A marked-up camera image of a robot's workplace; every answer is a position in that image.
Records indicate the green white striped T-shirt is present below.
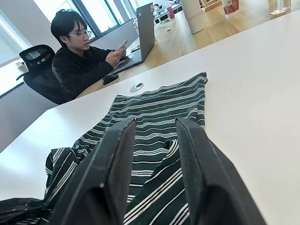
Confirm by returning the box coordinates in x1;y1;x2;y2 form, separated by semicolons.
0;72;208;225

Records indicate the grey laptop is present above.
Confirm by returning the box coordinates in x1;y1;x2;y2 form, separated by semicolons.
112;2;156;75

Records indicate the red bottle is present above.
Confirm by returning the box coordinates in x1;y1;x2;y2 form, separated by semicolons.
166;6;175;21

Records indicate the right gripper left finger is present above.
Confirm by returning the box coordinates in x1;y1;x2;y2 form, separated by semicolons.
52;118;137;225

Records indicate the black computer mouse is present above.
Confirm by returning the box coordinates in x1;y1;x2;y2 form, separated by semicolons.
101;74;119;85

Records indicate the white cylindrical container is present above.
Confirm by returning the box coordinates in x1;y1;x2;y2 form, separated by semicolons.
181;0;205;35

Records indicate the black office chair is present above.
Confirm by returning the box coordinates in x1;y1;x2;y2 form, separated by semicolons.
15;44;62;105

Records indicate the person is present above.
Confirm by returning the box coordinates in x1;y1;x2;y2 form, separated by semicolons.
50;8;128;104

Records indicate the red patterned cup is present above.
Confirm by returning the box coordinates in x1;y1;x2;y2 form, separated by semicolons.
221;0;240;15

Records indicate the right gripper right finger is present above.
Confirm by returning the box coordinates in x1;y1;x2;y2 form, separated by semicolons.
175;117;267;225

